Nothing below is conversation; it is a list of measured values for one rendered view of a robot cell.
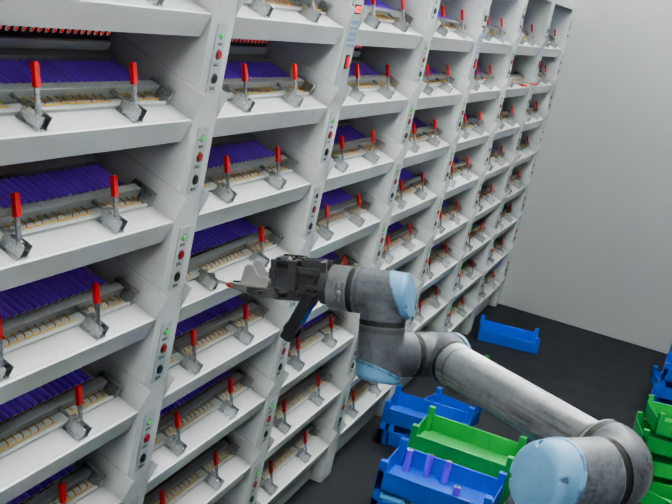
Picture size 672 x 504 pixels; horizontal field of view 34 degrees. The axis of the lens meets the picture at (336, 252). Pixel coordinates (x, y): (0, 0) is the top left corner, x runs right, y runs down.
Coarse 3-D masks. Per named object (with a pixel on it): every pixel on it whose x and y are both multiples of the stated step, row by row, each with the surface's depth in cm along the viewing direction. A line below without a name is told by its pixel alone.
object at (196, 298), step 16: (256, 224) 270; (272, 224) 268; (272, 240) 267; (288, 240) 267; (304, 240) 266; (272, 256) 260; (192, 272) 228; (224, 272) 237; (240, 272) 242; (192, 288) 222; (224, 288) 230; (192, 304) 217; (208, 304) 227
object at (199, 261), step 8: (256, 232) 261; (264, 232) 264; (240, 240) 251; (248, 240) 254; (256, 240) 258; (264, 240) 265; (216, 248) 240; (224, 248) 242; (232, 248) 244; (240, 248) 250; (256, 248) 256; (200, 256) 231; (208, 256) 234; (216, 256) 237; (224, 256) 241; (240, 256) 247; (192, 264) 226; (200, 264) 231
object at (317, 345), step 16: (320, 320) 333; (336, 320) 341; (352, 320) 341; (304, 336) 315; (320, 336) 327; (336, 336) 333; (352, 336) 340; (288, 352) 306; (304, 352) 312; (320, 352) 317; (336, 352) 331; (288, 368) 298; (304, 368) 303; (288, 384) 292
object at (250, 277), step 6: (246, 270) 220; (252, 270) 220; (246, 276) 221; (252, 276) 220; (258, 276) 220; (264, 276) 220; (234, 282) 223; (240, 282) 221; (246, 282) 221; (252, 282) 220; (258, 282) 220; (264, 282) 219; (240, 288) 221; (246, 288) 220
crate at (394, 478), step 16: (400, 448) 300; (384, 464) 282; (400, 464) 300; (416, 464) 300; (432, 464) 299; (384, 480) 283; (400, 480) 281; (416, 480) 294; (432, 480) 296; (448, 480) 298; (464, 480) 296; (480, 480) 295; (496, 480) 293; (400, 496) 282; (416, 496) 281; (432, 496) 279; (448, 496) 278; (464, 496) 290; (480, 496) 292; (496, 496) 282
